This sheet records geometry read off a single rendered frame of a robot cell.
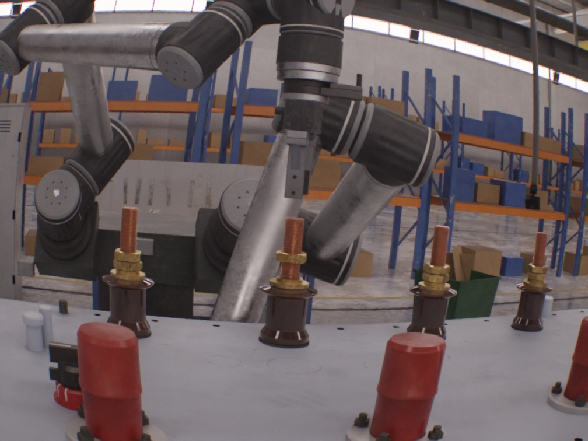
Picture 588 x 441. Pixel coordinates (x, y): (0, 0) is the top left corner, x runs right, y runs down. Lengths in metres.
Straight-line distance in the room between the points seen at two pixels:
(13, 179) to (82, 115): 3.46
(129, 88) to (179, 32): 7.60
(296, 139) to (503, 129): 9.57
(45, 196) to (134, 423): 1.68
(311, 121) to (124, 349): 0.56
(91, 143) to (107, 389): 1.71
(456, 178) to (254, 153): 2.85
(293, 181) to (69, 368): 0.52
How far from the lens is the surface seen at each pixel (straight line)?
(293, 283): 1.14
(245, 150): 9.06
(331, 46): 1.11
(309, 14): 1.11
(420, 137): 1.58
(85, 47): 1.38
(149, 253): 2.71
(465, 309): 5.39
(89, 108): 2.15
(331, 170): 9.35
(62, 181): 2.31
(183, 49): 1.12
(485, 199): 10.52
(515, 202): 10.70
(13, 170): 5.59
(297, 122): 1.07
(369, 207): 1.82
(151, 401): 0.84
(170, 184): 5.88
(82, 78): 2.03
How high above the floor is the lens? 1.69
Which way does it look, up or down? 6 degrees down
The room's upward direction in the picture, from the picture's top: 5 degrees clockwise
